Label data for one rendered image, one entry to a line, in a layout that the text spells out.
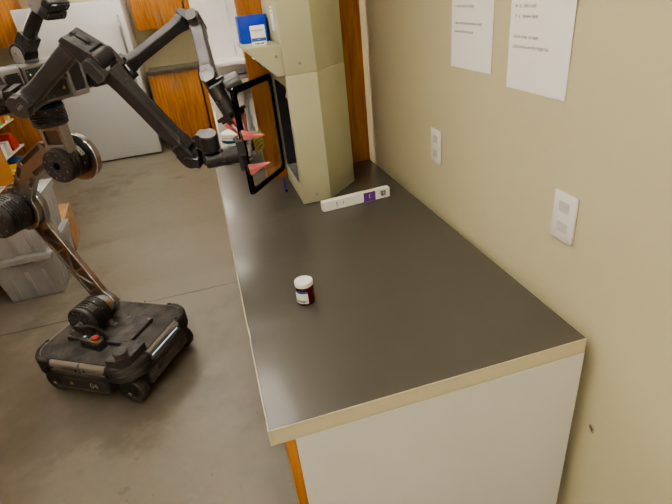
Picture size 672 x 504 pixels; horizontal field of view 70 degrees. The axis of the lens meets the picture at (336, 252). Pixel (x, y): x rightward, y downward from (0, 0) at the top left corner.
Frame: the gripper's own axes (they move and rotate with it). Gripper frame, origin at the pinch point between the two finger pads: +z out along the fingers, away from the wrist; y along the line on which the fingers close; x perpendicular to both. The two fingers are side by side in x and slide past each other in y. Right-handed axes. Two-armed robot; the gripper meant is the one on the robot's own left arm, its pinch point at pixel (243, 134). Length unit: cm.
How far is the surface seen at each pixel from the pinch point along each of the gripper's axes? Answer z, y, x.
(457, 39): 8, -86, 12
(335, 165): 27.6, -23.8, -7.3
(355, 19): -16, -44, -48
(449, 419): 73, -65, 85
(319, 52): -9.7, -41.2, -4.9
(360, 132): 25, -23, -47
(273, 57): -15.6, -30.7, 6.3
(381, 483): 79, -47, 95
